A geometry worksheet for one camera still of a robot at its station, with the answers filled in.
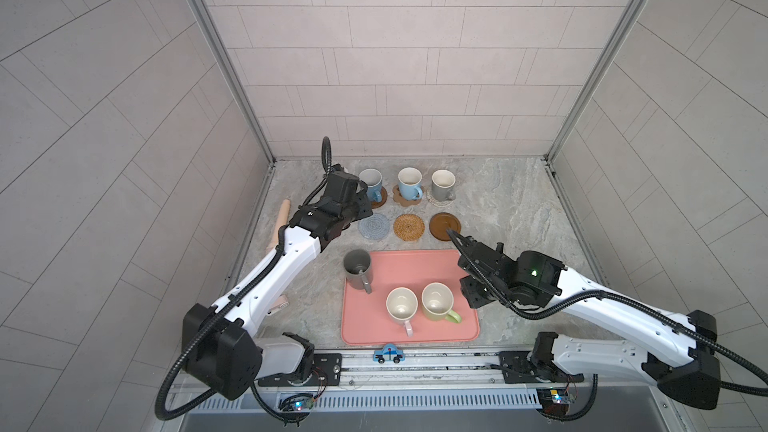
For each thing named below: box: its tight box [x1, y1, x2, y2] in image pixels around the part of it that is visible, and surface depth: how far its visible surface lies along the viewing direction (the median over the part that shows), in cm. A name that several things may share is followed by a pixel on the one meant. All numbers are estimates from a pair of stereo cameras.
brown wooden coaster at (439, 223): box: [429, 212, 461, 241], surface depth 100 cm
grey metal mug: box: [343, 249, 373, 294], surface depth 81 cm
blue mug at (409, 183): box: [397, 167, 423, 201], surface depth 101 cm
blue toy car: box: [372, 343, 405, 364], surface depth 74 cm
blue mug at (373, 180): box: [358, 168, 383, 203], surface depth 98 cm
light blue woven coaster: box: [358, 213, 390, 241], surface depth 98 cm
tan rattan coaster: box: [393, 213, 425, 241], surface depth 99 cm
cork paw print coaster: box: [392, 184, 422, 208], surface depth 105 cm
